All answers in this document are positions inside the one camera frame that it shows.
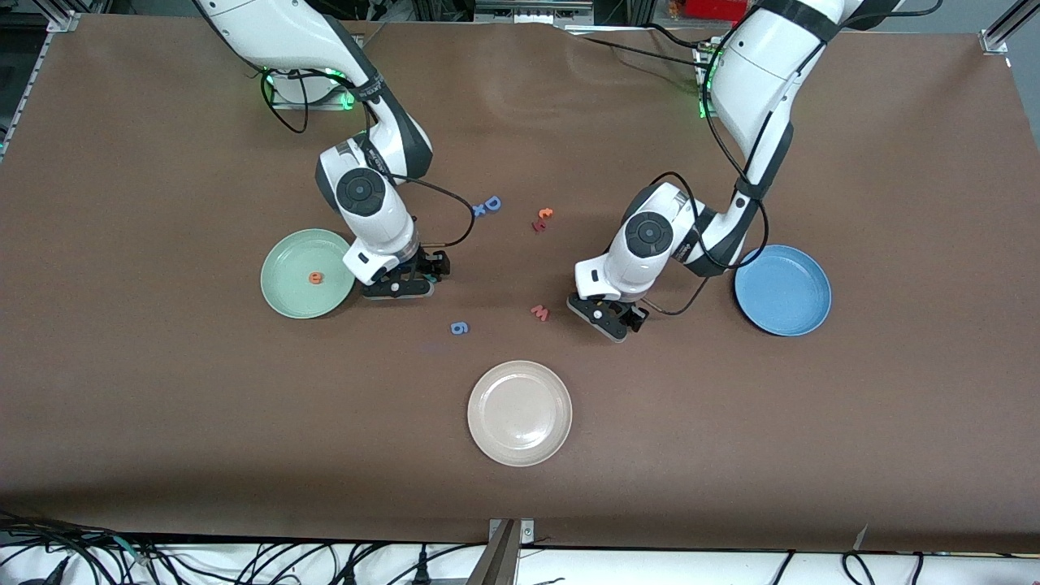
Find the aluminium table side rail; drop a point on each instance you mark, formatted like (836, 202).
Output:
(28, 81)

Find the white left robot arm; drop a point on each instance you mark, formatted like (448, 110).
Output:
(756, 73)

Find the beige plate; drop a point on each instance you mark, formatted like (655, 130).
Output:
(520, 413)

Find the small white paper tag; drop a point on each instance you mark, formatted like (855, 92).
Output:
(860, 538)

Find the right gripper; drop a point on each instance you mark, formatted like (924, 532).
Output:
(427, 264)

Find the pale green plate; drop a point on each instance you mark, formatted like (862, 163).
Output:
(296, 292)

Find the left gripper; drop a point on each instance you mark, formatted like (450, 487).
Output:
(633, 313)

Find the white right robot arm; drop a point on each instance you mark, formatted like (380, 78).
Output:
(284, 32)

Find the aluminium corner bracket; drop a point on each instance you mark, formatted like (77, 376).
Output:
(994, 42)
(67, 21)

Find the blue foam digit six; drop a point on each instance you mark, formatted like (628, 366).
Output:
(457, 328)

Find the blue plate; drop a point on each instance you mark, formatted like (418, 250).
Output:
(782, 291)

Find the red foam letter w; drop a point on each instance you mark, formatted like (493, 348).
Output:
(540, 313)

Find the metal table edge bracket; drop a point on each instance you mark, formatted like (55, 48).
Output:
(497, 561)

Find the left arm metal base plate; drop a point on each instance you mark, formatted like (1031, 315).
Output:
(705, 112)

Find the black power plug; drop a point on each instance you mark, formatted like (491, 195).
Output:
(422, 569)

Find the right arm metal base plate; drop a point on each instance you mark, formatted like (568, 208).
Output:
(329, 102)

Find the red box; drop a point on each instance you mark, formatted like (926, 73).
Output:
(703, 8)

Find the grey metal frame bar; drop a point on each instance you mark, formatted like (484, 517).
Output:
(532, 10)

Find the blue foam letter D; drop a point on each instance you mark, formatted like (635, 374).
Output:
(487, 201)

